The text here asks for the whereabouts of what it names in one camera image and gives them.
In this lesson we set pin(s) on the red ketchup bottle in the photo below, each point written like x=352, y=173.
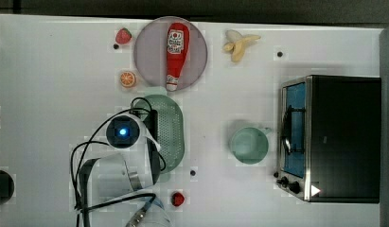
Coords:
x=177, y=46

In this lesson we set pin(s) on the red toy strawberry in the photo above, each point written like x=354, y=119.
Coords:
x=177, y=199

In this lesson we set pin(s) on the pink toy strawberry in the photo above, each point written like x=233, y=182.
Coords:
x=123, y=36

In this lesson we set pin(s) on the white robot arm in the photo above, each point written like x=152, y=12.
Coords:
x=122, y=176

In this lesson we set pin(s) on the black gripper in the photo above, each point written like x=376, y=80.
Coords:
x=151, y=122

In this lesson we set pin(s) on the toy orange slice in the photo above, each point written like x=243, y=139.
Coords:
x=127, y=79

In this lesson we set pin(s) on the green plastic cup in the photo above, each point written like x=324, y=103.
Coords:
x=250, y=145

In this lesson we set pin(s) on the peeled toy banana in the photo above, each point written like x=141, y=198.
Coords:
x=237, y=43

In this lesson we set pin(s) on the black toaster oven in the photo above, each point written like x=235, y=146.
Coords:
x=329, y=139

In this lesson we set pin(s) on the green plastic strainer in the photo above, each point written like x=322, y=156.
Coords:
x=170, y=127

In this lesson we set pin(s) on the grey round plate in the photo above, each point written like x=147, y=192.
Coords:
x=150, y=53

